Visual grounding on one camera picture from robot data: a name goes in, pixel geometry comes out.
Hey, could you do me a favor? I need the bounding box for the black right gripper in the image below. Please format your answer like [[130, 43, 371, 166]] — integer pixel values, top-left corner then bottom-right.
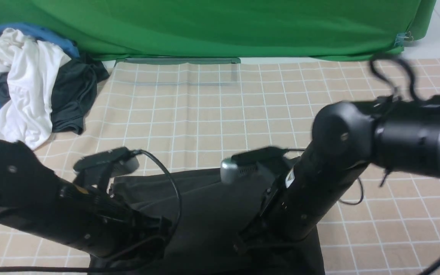
[[233, 180, 320, 255]]

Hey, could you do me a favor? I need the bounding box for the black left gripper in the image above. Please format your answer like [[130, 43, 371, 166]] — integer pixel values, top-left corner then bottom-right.
[[58, 183, 173, 260]]

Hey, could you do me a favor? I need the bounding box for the dark gray long-sleeve top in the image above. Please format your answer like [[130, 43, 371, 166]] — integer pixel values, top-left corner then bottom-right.
[[88, 155, 325, 275]]

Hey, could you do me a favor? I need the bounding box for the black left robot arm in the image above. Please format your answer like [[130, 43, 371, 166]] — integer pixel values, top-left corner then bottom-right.
[[0, 140, 173, 260]]

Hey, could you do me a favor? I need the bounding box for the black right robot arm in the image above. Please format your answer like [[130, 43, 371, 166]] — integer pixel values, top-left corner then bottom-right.
[[231, 95, 440, 253]]

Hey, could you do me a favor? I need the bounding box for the dark teal crumpled shirt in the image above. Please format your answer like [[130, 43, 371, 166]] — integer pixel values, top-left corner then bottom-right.
[[0, 54, 110, 135]]

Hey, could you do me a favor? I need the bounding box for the beige grid-pattern table mat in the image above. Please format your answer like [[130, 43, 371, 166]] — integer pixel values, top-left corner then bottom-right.
[[0, 57, 440, 275]]

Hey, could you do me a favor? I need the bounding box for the blue crumpled garment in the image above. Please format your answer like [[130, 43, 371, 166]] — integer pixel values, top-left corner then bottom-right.
[[0, 23, 80, 108]]

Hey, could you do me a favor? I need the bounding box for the white crumpled shirt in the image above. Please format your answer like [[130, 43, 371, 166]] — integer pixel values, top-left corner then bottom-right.
[[0, 28, 71, 149]]

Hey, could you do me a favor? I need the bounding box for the gray-green bar under backdrop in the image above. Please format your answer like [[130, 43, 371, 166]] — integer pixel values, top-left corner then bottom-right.
[[116, 57, 241, 65]]

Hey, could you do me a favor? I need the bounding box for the green backdrop cloth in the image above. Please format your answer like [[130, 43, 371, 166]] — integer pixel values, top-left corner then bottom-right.
[[0, 0, 435, 61]]

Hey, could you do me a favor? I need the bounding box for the binder clip on backdrop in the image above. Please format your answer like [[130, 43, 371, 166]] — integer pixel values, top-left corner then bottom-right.
[[393, 31, 414, 47]]

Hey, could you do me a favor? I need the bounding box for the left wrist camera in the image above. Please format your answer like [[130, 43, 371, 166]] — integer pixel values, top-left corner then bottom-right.
[[73, 147, 139, 193]]

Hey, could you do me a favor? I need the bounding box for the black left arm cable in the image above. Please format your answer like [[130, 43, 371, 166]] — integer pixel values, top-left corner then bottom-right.
[[0, 149, 183, 274]]

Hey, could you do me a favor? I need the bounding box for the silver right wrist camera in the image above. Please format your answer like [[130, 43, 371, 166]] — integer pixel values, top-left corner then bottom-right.
[[220, 146, 293, 184]]

